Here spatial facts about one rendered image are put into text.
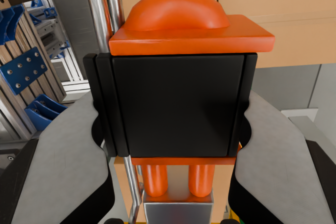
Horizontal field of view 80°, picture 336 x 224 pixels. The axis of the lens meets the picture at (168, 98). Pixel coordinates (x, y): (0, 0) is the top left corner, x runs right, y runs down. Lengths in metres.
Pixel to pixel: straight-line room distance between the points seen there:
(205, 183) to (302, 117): 1.88
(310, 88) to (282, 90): 0.21
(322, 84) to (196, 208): 1.82
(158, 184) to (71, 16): 1.21
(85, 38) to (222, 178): 1.04
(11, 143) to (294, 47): 1.10
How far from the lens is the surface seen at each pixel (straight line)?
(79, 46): 1.36
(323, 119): 2.21
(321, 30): 1.06
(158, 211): 0.21
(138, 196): 0.18
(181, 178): 0.21
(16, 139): 0.78
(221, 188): 0.82
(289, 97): 1.90
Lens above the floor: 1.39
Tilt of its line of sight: 57 degrees down
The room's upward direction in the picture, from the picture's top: 178 degrees counter-clockwise
